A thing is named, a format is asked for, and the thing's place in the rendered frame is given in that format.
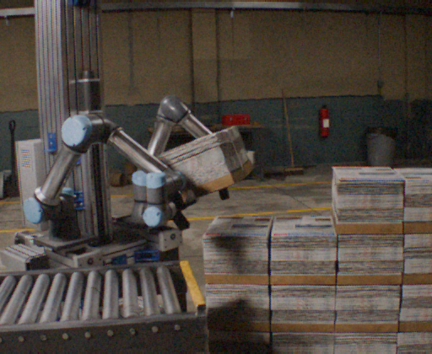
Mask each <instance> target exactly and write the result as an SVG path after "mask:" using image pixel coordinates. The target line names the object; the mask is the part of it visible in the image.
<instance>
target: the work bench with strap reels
mask: <svg viewBox="0 0 432 354"><path fill-rule="evenodd" d="M233 114H235V115H233ZM221 119H222V125H213V127H206V128H208V129H209V130H210V131H211V132H212V133H215V132H218V131H222V130H224V129H227V128H231V127H234V126H236V128H237V129H238V131H250V132H251V151H246V153H247V155H248V156H249V157H248V158H249V159H250V160H251V162H252V165H253V167H254V169H253V170H252V171H251V174H250V176H256V175H255V169H260V180H258V181H259V182H265V180H264V171H263V129H262V128H265V126H264V125H259V126H253V123H250V115H249V114H240V113H239V114H238V113H232V115H222V116H221ZM154 129H155V127H152V128H148V132H149V142H150V141H151V138H152V136H153V133H154ZM254 131H259V155H260V163H258V162H256V153H255V149H254ZM184 134H188V130H187V129H181V128H180V126H173V128H172V131H171V133H170V135H184Z"/></svg>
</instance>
